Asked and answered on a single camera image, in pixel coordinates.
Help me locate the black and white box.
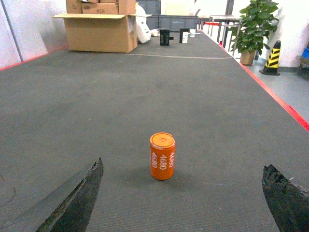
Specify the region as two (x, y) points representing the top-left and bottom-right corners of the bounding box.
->
(179, 28), (190, 44)

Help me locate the yellow-black traffic cone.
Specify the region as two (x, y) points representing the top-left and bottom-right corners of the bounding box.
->
(259, 41), (281, 76)

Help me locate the grey metal high table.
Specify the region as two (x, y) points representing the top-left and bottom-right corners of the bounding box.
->
(197, 15), (242, 48)

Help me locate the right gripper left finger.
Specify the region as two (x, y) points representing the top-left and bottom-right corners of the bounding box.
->
(0, 157), (104, 232)

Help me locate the black ribbed box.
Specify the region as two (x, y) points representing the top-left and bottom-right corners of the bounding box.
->
(160, 29), (174, 46)

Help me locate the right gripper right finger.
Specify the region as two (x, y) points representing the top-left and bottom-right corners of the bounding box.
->
(261, 164), (309, 232)

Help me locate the white paper cup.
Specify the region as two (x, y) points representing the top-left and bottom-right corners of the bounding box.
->
(190, 29), (196, 38)

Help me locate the grey plastic crate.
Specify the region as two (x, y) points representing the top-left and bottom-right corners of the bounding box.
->
(137, 0), (199, 32)

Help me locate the large open cardboard box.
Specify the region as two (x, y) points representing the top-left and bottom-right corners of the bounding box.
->
(53, 13), (138, 53)

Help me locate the green potted plant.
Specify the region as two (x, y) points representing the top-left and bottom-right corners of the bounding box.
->
(229, 0), (279, 65)

